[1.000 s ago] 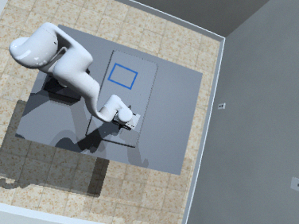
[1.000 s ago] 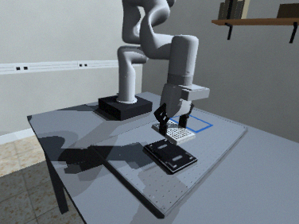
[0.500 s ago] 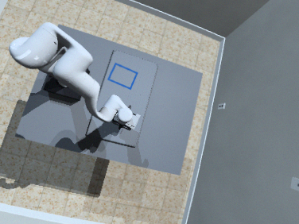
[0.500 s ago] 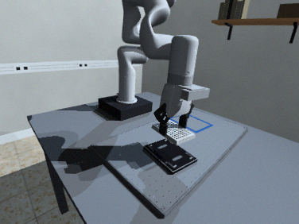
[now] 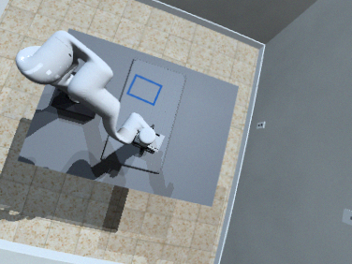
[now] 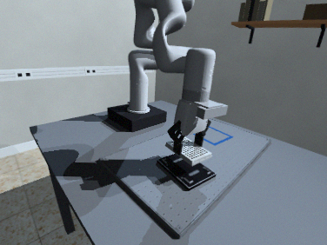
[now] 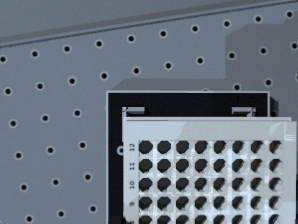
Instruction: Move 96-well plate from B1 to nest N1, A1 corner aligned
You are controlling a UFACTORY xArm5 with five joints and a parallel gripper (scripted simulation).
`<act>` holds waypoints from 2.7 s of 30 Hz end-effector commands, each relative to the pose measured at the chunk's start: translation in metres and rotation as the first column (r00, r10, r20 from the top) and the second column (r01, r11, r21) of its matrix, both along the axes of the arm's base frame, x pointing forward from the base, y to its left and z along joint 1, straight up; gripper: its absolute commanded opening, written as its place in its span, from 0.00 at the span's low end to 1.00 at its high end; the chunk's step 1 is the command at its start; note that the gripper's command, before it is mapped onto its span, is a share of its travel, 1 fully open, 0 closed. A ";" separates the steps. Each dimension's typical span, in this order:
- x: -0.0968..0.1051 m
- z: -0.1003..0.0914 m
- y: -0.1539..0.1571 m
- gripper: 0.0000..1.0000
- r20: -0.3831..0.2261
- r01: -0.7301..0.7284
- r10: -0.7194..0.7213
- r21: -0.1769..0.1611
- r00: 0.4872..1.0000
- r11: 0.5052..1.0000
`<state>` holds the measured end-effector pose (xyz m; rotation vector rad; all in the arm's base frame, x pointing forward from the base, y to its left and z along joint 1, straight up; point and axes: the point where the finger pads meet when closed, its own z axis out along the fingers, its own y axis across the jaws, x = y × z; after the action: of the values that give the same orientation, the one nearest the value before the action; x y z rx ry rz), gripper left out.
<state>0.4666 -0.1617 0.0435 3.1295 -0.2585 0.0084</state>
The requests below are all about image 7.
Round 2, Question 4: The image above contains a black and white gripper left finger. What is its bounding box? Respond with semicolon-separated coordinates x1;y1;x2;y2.
110;215;126;224

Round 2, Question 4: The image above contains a white well plate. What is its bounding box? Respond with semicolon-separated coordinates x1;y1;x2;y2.
123;117;297;224

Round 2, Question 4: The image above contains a black plate nest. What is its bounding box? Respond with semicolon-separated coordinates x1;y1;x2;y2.
106;90;270;224

